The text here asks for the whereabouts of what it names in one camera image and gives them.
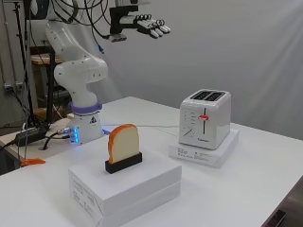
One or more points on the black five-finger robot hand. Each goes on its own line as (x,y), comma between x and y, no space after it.
(126,22)

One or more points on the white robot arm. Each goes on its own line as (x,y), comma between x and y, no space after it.
(80,71)

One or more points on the wooden shelf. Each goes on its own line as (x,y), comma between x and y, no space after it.
(42,59)

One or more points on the black stand pole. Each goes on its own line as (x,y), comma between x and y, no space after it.
(27,63)

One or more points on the toy bread slice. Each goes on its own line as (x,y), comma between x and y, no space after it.
(123,143)

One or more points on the white steel toaster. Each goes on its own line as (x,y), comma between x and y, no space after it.
(205,118)

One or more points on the black block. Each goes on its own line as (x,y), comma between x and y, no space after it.
(123,163)

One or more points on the black power box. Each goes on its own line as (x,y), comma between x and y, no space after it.
(28,135)

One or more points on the white flat box with print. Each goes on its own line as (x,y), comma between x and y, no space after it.
(217,154)

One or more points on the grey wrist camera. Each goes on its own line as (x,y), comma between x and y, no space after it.
(117,38)

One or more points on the black metal frame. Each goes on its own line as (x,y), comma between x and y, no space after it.
(50,85)

